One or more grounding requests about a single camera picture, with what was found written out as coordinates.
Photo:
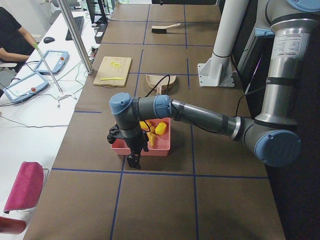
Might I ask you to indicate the metal grabber stick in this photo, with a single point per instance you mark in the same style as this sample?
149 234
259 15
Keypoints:
35 45

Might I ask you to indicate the aluminium frame post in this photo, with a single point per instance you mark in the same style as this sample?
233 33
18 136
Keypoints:
69 19

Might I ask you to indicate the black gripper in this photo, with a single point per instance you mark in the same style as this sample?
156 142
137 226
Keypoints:
133 144

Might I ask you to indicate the black keyboard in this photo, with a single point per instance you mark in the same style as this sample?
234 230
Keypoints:
79 22

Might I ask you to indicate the beige hand brush black bristles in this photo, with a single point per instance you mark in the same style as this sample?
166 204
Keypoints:
162 29

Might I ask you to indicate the black computer mouse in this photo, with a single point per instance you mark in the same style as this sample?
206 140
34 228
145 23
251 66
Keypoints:
47 40

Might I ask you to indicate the far blue teach pendant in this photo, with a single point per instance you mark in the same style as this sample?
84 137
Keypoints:
56 61

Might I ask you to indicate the pink plastic bin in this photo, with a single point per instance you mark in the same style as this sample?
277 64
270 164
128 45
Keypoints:
162 143

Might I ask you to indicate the magenta cloth on stand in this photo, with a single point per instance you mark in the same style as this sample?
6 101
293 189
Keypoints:
27 187

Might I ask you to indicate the lemon slice toy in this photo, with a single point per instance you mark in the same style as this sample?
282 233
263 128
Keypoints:
112 62
116 65

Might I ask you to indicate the yellow-green plastic knife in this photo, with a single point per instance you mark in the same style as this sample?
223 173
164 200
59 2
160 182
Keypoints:
111 79

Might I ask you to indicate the near blue teach pendant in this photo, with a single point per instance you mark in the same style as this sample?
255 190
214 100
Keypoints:
26 88

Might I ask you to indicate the blue teach pendant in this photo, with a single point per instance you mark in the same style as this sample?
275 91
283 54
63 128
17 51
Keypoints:
56 61
26 88

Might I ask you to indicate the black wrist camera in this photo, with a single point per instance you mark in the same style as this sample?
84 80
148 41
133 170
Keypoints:
114 134

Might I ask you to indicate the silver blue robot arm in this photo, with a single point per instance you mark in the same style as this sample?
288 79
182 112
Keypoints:
270 135

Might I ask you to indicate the seated person black shirt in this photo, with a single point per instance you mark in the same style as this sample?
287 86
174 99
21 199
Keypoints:
16 43

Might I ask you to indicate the yellow potato toy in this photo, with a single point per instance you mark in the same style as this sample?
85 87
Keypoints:
161 128

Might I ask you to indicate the wooden cutting board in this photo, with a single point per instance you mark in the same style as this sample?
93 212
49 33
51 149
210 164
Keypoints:
108 71

